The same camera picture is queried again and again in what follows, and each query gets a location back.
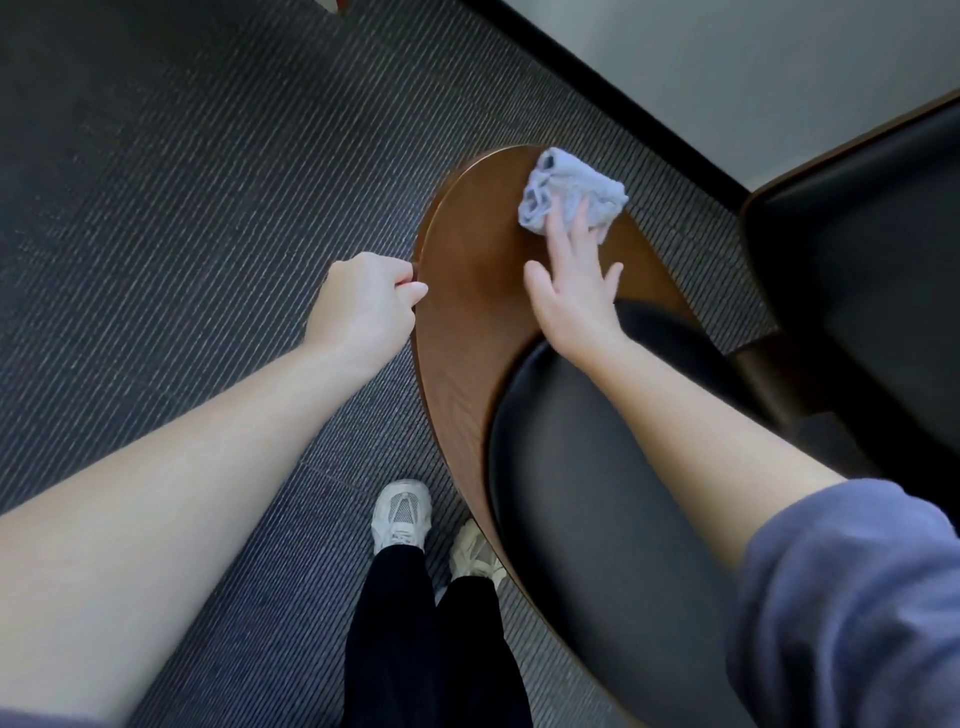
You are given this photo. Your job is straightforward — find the person's left hand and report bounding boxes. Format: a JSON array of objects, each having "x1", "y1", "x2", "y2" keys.
[{"x1": 303, "y1": 251, "x2": 430, "y2": 382}]

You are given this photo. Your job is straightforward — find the person's right hand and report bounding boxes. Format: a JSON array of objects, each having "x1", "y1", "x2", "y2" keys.
[{"x1": 522, "y1": 196, "x2": 625, "y2": 367}]

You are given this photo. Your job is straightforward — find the light blue cleaning cloth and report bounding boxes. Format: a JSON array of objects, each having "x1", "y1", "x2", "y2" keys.
[{"x1": 515, "y1": 146, "x2": 630, "y2": 245}]

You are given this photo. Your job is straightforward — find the wooden chair with black cushion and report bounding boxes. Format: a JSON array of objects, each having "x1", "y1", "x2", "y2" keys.
[{"x1": 410, "y1": 88, "x2": 960, "y2": 728}]

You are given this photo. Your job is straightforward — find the person's left forearm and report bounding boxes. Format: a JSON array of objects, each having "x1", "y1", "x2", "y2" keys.
[{"x1": 0, "y1": 341, "x2": 376, "y2": 725}]

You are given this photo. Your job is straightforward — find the person's right forearm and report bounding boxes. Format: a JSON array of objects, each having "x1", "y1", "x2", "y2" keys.
[{"x1": 579, "y1": 333, "x2": 849, "y2": 575}]

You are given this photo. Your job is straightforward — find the white left sneaker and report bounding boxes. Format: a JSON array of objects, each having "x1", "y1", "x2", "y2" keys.
[{"x1": 371, "y1": 479, "x2": 434, "y2": 556}]

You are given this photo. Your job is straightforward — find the white sneaker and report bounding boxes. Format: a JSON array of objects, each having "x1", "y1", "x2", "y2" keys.
[
  {"x1": 434, "y1": 518, "x2": 511, "y2": 605},
  {"x1": 371, "y1": 479, "x2": 434, "y2": 556}
]

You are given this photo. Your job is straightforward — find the white right sneaker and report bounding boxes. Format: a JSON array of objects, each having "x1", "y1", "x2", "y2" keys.
[{"x1": 434, "y1": 518, "x2": 511, "y2": 605}]

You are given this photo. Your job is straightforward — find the black trousers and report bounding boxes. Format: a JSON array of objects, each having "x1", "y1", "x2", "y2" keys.
[{"x1": 338, "y1": 543, "x2": 535, "y2": 728}]

